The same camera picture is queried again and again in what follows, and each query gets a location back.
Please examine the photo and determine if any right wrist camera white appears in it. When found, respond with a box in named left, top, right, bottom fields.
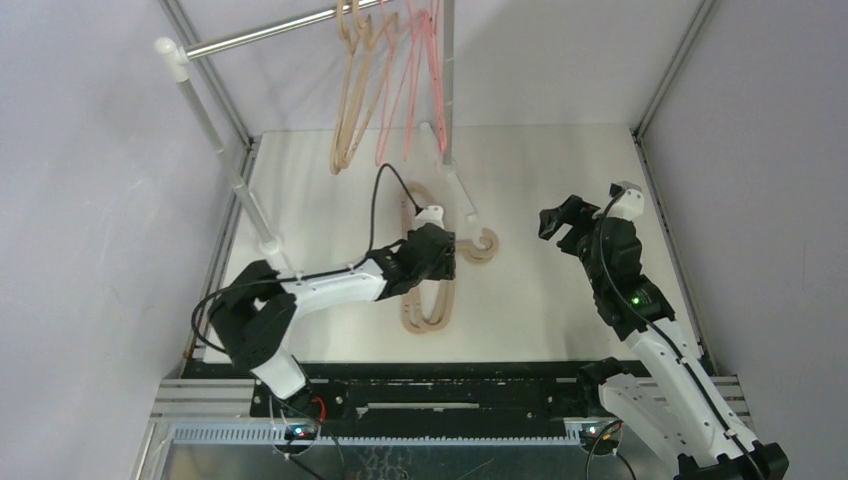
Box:
left=601, top=181, right=645, bottom=221

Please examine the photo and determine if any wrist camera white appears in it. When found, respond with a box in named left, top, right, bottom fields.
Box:
left=412, top=205, right=444, bottom=230
left=601, top=181, right=645, bottom=221

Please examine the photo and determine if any left circuit board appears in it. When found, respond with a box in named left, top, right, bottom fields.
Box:
left=284, top=424, right=320, bottom=443

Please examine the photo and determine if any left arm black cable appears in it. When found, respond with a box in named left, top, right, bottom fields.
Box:
left=190, top=163, right=425, bottom=356

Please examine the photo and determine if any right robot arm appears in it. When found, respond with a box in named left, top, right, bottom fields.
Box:
left=538, top=189, right=789, bottom=479

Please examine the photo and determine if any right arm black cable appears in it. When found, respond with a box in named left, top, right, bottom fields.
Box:
left=598, top=188, right=763, bottom=480

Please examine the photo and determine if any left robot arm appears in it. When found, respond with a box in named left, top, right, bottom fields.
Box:
left=207, top=223, right=456, bottom=417

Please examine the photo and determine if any right circuit board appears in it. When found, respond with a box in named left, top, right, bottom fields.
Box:
left=579, top=427, right=619, bottom=456

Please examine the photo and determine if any metal clothes rack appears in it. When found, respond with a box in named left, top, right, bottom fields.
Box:
left=154, top=1, right=497, bottom=261

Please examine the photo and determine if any circuit board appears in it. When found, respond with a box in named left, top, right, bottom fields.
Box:
left=579, top=427, right=619, bottom=456
left=284, top=424, right=320, bottom=443

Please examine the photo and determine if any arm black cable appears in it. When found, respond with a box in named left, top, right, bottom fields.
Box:
left=190, top=163, right=425, bottom=356
left=598, top=188, right=763, bottom=480

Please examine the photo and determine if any pink wire hanger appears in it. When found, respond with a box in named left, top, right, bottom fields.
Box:
left=375, top=1, right=415, bottom=167
left=425, top=1, right=454, bottom=155
left=403, top=1, right=423, bottom=161
left=422, top=1, right=447, bottom=153

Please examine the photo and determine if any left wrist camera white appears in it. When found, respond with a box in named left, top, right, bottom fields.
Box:
left=412, top=205, right=444, bottom=230

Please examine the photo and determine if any aluminium frame structure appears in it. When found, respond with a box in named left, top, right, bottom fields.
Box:
left=129, top=0, right=773, bottom=480

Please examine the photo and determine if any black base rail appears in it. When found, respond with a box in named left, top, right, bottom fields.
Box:
left=183, top=360, right=650, bottom=442

